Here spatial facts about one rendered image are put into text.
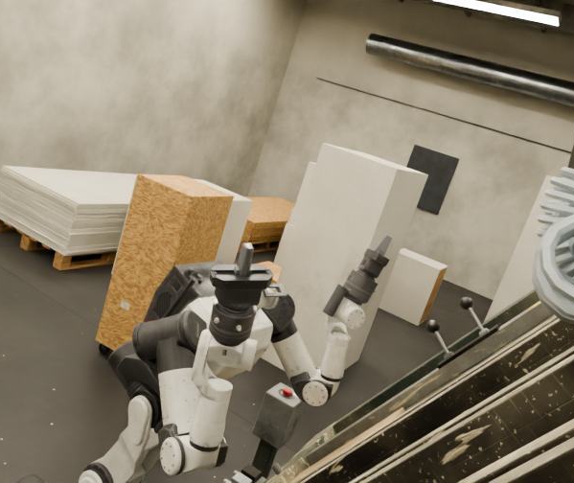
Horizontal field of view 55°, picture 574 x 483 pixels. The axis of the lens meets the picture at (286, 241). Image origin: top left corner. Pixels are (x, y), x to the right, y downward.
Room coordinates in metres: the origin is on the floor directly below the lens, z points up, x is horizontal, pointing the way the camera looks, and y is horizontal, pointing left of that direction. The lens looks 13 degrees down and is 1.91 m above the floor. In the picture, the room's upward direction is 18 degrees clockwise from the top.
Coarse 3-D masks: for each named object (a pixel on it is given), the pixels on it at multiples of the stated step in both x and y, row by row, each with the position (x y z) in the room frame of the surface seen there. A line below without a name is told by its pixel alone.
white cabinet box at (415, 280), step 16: (400, 256) 6.49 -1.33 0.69; (416, 256) 6.64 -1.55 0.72; (400, 272) 6.46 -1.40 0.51; (416, 272) 6.38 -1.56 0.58; (432, 272) 6.31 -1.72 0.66; (400, 288) 6.43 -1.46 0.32; (416, 288) 6.35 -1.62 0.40; (432, 288) 6.29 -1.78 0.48; (384, 304) 6.47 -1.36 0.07; (400, 304) 6.40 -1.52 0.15; (416, 304) 6.33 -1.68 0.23; (432, 304) 6.68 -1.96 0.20; (416, 320) 6.30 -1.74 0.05
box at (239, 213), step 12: (204, 180) 5.71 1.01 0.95; (132, 192) 4.82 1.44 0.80; (228, 192) 5.50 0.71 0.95; (240, 204) 5.26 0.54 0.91; (228, 216) 5.13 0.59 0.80; (240, 216) 5.32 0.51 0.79; (228, 228) 5.19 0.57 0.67; (240, 228) 5.38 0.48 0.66; (120, 240) 4.82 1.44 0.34; (228, 240) 5.25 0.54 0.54; (240, 240) 5.44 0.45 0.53; (228, 252) 5.31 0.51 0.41
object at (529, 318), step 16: (512, 320) 1.44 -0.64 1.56; (528, 320) 1.41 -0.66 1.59; (496, 336) 1.43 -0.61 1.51; (512, 336) 1.42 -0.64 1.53; (480, 352) 1.44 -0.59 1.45; (448, 368) 1.46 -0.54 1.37; (464, 368) 1.45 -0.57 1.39; (416, 384) 1.49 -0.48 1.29; (432, 384) 1.47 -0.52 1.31; (400, 400) 1.50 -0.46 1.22; (416, 400) 1.48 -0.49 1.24; (368, 416) 1.52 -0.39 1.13; (384, 416) 1.51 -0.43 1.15; (352, 432) 1.53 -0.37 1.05; (320, 448) 1.56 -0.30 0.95; (336, 448) 1.55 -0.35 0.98
